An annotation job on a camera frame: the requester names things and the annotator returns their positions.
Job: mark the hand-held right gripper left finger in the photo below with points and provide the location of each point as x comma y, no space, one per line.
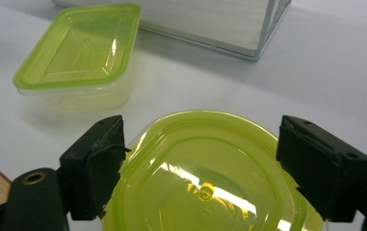
88,173

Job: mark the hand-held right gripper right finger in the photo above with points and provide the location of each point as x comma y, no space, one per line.
319,166

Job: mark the round container with green lid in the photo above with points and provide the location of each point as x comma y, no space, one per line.
203,160

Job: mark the rectangular container with green lid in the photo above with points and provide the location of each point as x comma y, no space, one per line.
75,51

